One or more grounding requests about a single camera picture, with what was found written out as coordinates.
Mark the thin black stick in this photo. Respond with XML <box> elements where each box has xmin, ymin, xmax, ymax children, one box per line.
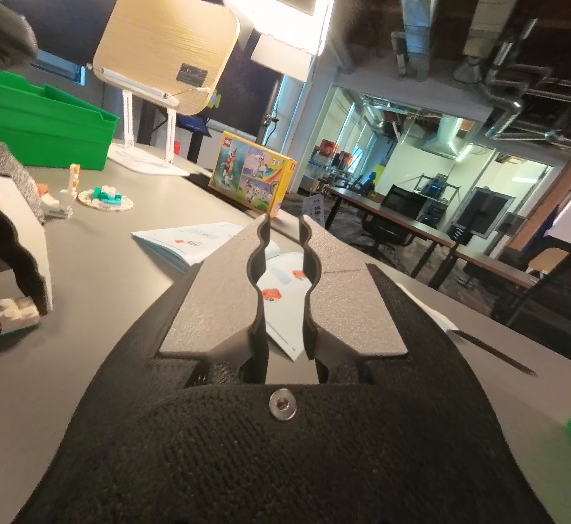
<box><xmin>450</xmin><ymin>329</ymin><xmax>539</xmax><ymax>377</ymax></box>

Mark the white orange lego animal model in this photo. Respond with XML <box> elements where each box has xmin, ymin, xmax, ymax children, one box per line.
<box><xmin>39</xmin><ymin>163</ymin><xmax>82</xmax><ymax>220</ymax></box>

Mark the black office chair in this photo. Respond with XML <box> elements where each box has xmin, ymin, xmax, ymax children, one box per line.
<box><xmin>359</xmin><ymin>211</ymin><xmax>404</xmax><ymax>259</ymax></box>

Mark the round white teal lego plate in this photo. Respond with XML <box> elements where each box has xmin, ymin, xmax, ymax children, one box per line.
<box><xmin>77</xmin><ymin>185</ymin><xmax>135</xmax><ymax>213</ymax></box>

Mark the studio light panel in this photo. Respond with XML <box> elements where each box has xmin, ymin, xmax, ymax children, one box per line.
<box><xmin>217</xmin><ymin>0</ymin><xmax>341</xmax><ymax>84</ymax></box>

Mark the green and white lego assembly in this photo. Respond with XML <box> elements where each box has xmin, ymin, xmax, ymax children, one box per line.
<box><xmin>0</xmin><ymin>297</ymin><xmax>42</xmax><ymax>336</ymax></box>

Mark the long wooden table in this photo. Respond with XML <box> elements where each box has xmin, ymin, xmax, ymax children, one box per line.
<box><xmin>325</xmin><ymin>184</ymin><xmax>542</xmax><ymax>306</ymax></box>

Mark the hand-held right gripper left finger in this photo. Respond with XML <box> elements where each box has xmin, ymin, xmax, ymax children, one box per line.
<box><xmin>158</xmin><ymin>214</ymin><xmax>271</xmax><ymax>362</ymax></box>

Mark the dark screen on stand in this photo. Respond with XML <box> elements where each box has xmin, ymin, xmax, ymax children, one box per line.
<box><xmin>451</xmin><ymin>186</ymin><xmax>517</xmax><ymax>241</ymax></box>

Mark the wooden chair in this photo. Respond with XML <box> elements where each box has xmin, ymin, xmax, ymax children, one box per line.
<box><xmin>525</xmin><ymin>247</ymin><xmax>571</xmax><ymax>281</ymax></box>

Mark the silver corrugated ceiling duct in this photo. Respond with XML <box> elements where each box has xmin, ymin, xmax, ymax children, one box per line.
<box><xmin>390</xmin><ymin>0</ymin><xmax>451</xmax><ymax>81</ymax></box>

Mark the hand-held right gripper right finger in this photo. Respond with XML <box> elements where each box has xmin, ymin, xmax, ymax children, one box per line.
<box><xmin>299</xmin><ymin>214</ymin><xmax>410</xmax><ymax>362</ymax></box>

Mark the metal range hood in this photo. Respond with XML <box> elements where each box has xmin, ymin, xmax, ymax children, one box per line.
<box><xmin>421</xmin><ymin>115</ymin><xmax>470</xmax><ymax>160</ymax></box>

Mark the yellow lego box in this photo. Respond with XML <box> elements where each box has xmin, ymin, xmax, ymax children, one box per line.
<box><xmin>208</xmin><ymin>130</ymin><xmax>298</xmax><ymax>218</ymax></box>

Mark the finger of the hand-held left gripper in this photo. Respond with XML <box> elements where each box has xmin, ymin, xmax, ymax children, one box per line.
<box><xmin>0</xmin><ymin>141</ymin><xmax>54</xmax><ymax>316</ymax></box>

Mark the white printed sign card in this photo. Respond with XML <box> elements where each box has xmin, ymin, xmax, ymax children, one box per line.
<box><xmin>302</xmin><ymin>195</ymin><xmax>327</xmax><ymax>222</ymax></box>

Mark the wooden book stand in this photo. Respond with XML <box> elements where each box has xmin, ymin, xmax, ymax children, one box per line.
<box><xmin>91</xmin><ymin>0</ymin><xmax>241</xmax><ymax>178</ymax></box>

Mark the black box appliance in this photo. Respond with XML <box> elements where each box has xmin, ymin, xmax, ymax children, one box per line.
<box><xmin>383</xmin><ymin>184</ymin><xmax>425</xmax><ymax>218</ymax></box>

